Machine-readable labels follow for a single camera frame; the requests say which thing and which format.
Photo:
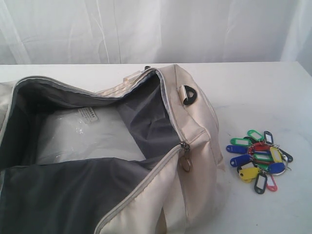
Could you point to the beige duffel bag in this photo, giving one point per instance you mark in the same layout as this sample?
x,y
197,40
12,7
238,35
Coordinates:
x,y
150,164

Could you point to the bunch of colourful key tags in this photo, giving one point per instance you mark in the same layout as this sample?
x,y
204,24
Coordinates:
x,y
258,159

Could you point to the white backdrop curtain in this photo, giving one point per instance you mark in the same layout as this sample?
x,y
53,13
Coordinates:
x,y
154,31

